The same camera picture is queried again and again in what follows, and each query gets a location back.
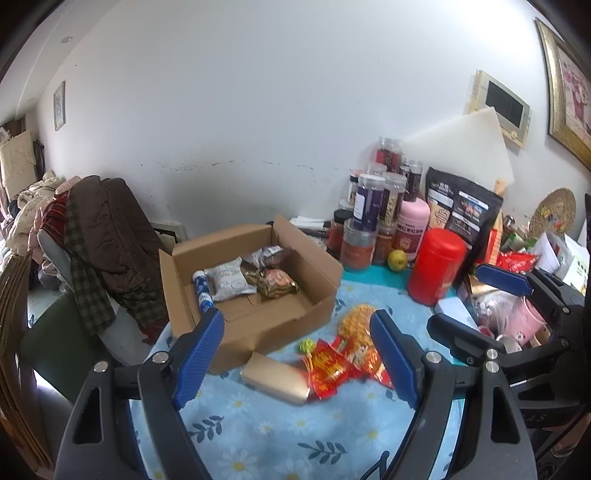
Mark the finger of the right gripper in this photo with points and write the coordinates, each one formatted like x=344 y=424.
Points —
x=466 y=344
x=536 y=284

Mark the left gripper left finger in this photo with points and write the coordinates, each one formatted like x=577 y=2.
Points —
x=99 y=440

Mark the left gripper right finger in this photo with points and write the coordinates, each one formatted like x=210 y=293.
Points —
x=492 y=442

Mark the red dragon snack packet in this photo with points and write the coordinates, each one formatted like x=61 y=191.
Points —
x=368 y=360

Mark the yellow waffle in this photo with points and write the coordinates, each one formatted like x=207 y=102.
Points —
x=355 y=325

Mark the large red snack bag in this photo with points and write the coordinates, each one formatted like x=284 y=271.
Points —
x=328 y=370

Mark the green yellow lollipop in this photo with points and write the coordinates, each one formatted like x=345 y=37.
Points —
x=306 y=346

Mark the small gold cardboard box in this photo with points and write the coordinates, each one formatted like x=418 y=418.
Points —
x=277 y=379

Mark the blue white tablet tube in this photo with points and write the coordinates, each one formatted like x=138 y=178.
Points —
x=201 y=288

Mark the white bread snack bag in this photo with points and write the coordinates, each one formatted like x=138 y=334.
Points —
x=228 y=281

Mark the peanut snack bag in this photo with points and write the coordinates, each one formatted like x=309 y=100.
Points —
x=272 y=283

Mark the silver purple snack bag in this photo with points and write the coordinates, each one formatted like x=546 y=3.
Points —
x=267 y=257

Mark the red long snack packet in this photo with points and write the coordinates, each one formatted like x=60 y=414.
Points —
x=348 y=348

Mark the pink panda cup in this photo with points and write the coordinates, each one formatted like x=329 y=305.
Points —
x=523 y=322

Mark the white rectangular device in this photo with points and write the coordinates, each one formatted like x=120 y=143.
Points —
x=455 y=308

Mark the woven round mat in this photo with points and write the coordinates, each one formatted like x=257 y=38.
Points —
x=555 y=214

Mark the red canister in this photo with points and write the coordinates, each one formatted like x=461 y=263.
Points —
x=438 y=262

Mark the black stand-up pouch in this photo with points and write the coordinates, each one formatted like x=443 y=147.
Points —
x=463 y=207

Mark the plaid garment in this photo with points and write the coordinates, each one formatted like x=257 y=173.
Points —
x=91 y=298

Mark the green yellow pear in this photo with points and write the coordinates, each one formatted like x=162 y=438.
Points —
x=397 y=260

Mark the pink lidded jar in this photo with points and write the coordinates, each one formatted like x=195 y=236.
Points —
x=412 y=224

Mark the brown powder small jar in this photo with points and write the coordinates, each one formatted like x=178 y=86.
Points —
x=384 y=243

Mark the white foam board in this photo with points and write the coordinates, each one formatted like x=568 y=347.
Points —
x=471 y=146

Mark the dark label back jar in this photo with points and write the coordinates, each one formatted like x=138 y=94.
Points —
x=413 y=171

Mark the orange powder clear jar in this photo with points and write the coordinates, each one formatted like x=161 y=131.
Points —
x=358 y=247

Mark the nut filled clear jar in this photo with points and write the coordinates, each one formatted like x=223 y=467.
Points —
x=395 y=187

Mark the purple label clear jar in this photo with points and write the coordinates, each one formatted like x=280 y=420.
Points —
x=368 y=203

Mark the open cardboard box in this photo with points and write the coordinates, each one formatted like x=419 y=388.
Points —
x=252 y=323

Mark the brown jacket on chair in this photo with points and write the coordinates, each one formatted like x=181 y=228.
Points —
x=124 y=250

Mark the red berry top jar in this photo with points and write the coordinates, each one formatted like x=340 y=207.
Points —
x=389 y=153

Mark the gold framed picture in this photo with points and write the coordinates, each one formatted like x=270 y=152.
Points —
x=568 y=94

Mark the wall thermostat panel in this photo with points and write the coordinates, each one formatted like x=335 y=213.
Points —
x=513 y=113

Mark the small wall picture frame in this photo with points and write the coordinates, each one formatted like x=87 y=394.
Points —
x=59 y=116

